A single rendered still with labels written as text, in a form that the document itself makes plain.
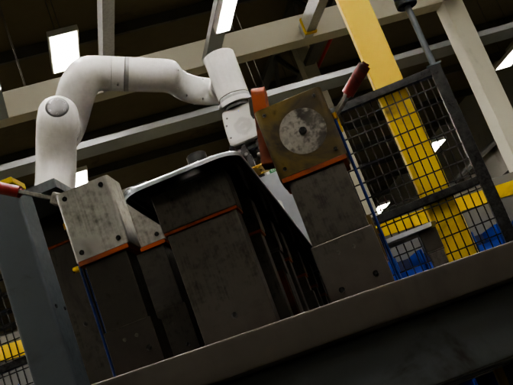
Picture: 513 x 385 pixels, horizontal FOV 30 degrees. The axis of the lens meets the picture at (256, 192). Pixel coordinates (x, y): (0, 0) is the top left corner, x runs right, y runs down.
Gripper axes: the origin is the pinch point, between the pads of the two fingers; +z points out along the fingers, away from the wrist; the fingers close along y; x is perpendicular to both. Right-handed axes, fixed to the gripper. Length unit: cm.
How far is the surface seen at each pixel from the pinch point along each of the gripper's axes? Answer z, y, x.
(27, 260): 27, -34, -87
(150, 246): 29, -17, -71
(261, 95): 19, 13, -94
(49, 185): 12, -30, -75
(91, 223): 28, -19, -96
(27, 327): 38, -37, -87
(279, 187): -1.7, -0.4, 39.4
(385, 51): -40, 47, 71
